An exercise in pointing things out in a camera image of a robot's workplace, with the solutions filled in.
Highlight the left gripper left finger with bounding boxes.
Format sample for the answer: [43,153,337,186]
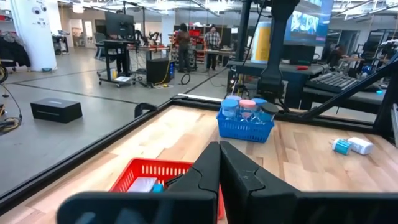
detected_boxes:
[57,141,221,224]

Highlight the white box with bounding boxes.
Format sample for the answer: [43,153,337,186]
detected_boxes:
[127,176,159,193]

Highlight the pink capped sand hourglass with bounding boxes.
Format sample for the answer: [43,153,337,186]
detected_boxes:
[238,98,257,121]

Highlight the black floor cabinet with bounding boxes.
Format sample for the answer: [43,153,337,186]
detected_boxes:
[146,57,175,85]

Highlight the black frame clamp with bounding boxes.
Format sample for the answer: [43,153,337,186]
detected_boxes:
[134,102,159,119]

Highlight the person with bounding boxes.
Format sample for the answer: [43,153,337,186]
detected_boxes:
[176,23,191,73]
[204,25,221,72]
[326,43,348,68]

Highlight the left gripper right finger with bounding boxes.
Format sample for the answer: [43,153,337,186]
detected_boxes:
[220,141,398,224]

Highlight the black rolling stand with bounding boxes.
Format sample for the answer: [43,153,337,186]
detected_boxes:
[95,39,137,88]

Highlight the dark coats on rack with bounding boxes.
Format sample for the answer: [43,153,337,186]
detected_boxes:
[0,32,31,68]

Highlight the white round pillar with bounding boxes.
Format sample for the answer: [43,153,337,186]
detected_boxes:
[11,0,58,72]

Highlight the white yellow cylinder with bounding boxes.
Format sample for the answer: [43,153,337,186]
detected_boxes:
[250,21,272,65]

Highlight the black monitor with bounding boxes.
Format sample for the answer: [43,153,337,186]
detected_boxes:
[104,11,135,40]

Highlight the red plastic basket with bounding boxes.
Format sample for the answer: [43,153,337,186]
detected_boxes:
[109,157,225,220]

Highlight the black aluminium table frame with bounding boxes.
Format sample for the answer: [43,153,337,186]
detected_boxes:
[0,0,398,215]

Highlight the white cube wall charger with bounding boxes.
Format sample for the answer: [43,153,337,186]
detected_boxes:
[347,136,374,156]

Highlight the large display screen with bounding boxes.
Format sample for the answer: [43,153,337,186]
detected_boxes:
[283,0,335,47]

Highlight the black block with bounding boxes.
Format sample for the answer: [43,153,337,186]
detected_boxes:
[30,98,83,124]

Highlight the black keyboard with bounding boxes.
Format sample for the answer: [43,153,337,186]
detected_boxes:
[306,72,361,93]

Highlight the teal white wall charger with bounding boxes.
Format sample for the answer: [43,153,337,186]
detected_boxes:
[330,138,353,156]

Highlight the blue plastic basket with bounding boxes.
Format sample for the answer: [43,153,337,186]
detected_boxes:
[216,107,275,143]

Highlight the silver aluminium extrusion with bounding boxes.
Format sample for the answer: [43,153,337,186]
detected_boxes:
[391,103,398,147]

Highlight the black desk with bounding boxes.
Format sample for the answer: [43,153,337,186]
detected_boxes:
[226,60,386,114]

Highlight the floor cable bundle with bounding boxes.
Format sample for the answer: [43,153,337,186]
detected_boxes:
[0,83,23,135]

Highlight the shelf with red bins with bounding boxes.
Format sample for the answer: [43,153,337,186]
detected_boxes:
[172,24,206,63]

